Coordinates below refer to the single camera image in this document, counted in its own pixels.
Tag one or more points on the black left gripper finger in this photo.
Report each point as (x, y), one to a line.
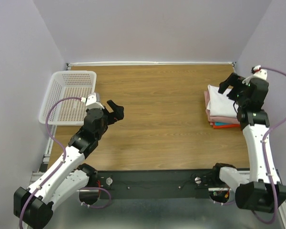
(112, 105)
(117, 113)

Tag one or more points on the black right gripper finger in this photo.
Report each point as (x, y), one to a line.
(234, 92)
(232, 81)

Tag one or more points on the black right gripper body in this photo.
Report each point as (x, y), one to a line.
(236, 86)

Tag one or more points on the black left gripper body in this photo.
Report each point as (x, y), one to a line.
(111, 115)

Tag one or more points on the white t shirt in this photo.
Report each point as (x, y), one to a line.
(219, 104)

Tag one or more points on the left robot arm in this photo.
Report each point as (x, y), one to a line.
(35, 205)

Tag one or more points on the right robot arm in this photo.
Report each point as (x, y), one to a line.
(263, 191)

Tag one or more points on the red folded t shirt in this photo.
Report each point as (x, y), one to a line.
(215, 126)

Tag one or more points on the pink folded t shirt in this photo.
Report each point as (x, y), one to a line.
(221, 119)

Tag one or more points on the teal folded t shirt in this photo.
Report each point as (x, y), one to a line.
(221, 124)

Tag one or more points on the white plastic basket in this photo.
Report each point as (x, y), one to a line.
(67, 84)

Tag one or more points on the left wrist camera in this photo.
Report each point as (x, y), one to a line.
(93, 100)

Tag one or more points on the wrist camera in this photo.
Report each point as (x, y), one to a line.
(257, 72)
(93, 100)

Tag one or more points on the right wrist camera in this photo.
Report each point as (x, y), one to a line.
(257, 72)

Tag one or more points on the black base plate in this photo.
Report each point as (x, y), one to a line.
(152, 184)

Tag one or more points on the aluminium frame rail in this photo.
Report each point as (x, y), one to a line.
(224, 199)

